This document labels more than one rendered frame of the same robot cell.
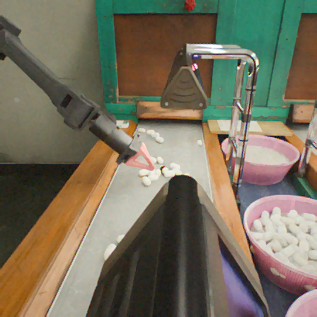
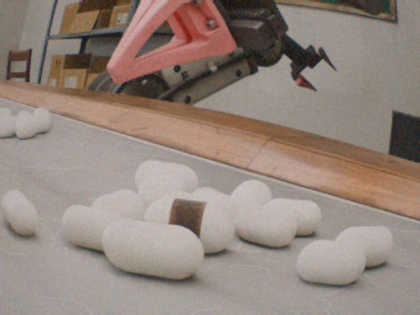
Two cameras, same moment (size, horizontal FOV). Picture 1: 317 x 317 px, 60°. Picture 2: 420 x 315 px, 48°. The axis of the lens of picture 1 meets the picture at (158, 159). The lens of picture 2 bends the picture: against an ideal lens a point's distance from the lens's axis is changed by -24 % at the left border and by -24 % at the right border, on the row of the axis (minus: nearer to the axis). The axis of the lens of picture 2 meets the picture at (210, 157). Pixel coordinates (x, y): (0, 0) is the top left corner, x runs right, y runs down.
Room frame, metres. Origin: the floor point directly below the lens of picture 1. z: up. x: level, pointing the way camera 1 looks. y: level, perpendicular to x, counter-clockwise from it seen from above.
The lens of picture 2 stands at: (0.94, -0.19, 0.82)
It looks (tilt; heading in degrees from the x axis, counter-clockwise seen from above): 9 degrees down; 133
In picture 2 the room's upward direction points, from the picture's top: 6 degrees clockwise
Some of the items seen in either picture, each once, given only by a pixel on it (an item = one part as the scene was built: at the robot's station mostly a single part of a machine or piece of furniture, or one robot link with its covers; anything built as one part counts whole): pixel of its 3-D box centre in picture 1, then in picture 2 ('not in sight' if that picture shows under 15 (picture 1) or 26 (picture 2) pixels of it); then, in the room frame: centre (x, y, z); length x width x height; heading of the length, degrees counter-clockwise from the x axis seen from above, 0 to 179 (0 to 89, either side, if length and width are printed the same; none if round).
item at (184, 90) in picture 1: (185, 64); not in sight; (0.76, -0.07, 1.08); 0.62 x 0.08 x 0.07; 175
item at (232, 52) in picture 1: (209, 129); not in sight; (0.75, -0.15, 0.90); 0.20 x 0.19 x 0.45; 175
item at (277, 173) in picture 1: (257, 159); not in sight; (0.90, -0.36, 0.72); 0.27 x 0.27 x 0.10
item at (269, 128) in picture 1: (247, 127); not in sight; (1.12, -0.38, 0.77); 0.33 x 0.15 x 0.01; 85
